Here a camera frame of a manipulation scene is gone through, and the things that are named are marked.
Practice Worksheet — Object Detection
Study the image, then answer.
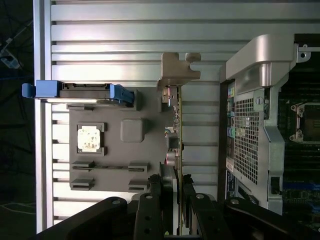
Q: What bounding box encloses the green RAM stick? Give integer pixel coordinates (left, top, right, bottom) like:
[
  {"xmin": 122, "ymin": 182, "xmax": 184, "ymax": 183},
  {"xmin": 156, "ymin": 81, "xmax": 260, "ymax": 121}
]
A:
[{"xmin": 72, "ymin": 163, "xmax": 151, "ymax": 173}]

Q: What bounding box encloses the grey parts rack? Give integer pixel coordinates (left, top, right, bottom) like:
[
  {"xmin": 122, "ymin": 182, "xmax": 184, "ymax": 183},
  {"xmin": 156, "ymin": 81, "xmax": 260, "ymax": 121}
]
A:
[{"xmin": 66, "ymin": 86, "xmax": 183, "ymax": 201}]

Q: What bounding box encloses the open black PC case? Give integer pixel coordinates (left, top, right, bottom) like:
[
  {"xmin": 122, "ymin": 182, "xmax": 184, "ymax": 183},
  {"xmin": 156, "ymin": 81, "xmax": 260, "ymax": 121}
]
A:
[{"xmin": 216, "ymin": 33, "xmax": 320, "ymax": 218}]

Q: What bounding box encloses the silver CPU chip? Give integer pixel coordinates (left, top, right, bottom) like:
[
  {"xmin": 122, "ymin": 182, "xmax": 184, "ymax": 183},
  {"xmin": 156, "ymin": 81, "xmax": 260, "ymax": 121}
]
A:
[{"xmin": 77, "ymin": 127, "xmax": 102, "ymax": 153}]

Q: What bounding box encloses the green motherboard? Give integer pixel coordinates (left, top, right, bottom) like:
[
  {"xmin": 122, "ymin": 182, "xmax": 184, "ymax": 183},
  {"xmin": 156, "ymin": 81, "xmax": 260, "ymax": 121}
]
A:
[{"xmin": 264, "ymin": 72, "xmax": 320, "ymax": 216}]

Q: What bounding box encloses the CPU socket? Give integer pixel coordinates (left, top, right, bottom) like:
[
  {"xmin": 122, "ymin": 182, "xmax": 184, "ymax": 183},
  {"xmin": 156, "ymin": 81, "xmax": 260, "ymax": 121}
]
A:
[{"xmin": 289, "ymin": 102, "xmax": 320, "ymax": 145}]

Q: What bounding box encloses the hard disk with blue caddy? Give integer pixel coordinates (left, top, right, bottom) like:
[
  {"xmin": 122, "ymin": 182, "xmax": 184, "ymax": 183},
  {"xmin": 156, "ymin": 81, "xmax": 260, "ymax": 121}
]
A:
[{"xmin": 21, "ymin": 79, "xmax": 136, "ymax": 110}]

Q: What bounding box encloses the white power strip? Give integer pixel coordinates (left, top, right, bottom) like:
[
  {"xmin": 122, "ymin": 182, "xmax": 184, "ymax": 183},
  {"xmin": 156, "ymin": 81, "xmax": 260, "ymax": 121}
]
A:
[{"xmin": 0, "ymin": 48, "xmax": 21, "ymax": 69}]

